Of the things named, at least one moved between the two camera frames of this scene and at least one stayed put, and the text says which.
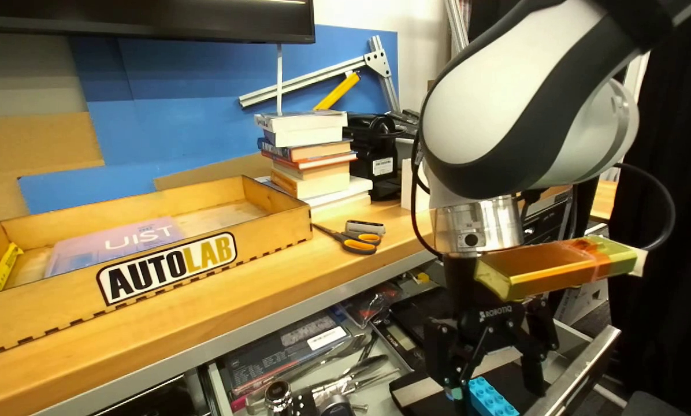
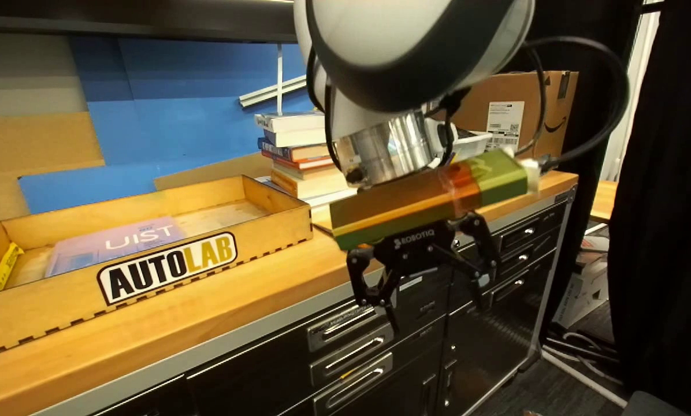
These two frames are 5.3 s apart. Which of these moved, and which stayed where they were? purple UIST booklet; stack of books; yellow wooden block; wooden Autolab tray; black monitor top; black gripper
Moved: yellow wooden block; black gripper
Stayed: wooden Autolab tray; black monitor top; purple UIST booklet; stack of books
